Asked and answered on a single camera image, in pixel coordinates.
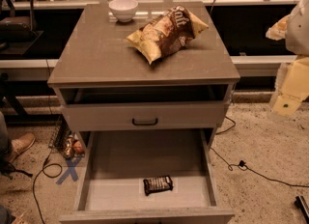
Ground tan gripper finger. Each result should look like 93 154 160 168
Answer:
269 55 309 116
266 15 290 41

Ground black drawer handle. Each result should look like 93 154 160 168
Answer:
131 118 158 126

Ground dark rxbar chocolate bar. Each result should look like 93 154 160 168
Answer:
143 176 174 196

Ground wire basket with snacks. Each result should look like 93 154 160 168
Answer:
48 116 85 159

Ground open grey middle drawer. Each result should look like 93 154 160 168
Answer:
59 129 234 224

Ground grey drawer cabinet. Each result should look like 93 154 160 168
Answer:
46 1 241 224

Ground black floor cable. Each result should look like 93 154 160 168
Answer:
31 60 64 224
210 115 309 189

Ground closed grey top drawer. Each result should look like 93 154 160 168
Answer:
61 102 228 132

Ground tan shoe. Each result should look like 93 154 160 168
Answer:
6 133 36 163

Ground yellow brown chip bag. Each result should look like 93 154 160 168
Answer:
126 5 208 64

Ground white ceramic bowl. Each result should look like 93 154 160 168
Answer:
109 0 138 22

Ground black floor cable left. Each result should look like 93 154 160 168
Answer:
31 60 64 224

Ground black object floor corner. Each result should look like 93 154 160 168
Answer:
295 196 309 224

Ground black floor cable right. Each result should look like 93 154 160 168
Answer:
210 115 309 189

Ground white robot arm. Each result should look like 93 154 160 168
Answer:
266 0 309 116

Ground dark chair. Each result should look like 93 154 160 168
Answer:
0 0 43 55

